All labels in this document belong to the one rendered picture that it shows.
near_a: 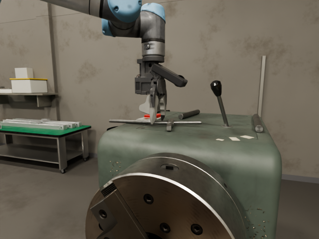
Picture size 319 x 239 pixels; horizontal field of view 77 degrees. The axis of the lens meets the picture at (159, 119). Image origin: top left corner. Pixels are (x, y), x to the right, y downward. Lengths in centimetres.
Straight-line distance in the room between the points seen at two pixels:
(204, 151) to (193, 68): 290
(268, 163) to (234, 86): 286
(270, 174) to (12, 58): 531
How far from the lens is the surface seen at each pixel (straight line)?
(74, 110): 434
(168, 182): 34
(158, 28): 66
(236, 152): 48
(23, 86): 448
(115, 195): 39
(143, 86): 65
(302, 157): 365
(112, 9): 51
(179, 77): 61
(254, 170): 48
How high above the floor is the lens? 138
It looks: 9 degrees down
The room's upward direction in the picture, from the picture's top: straight up
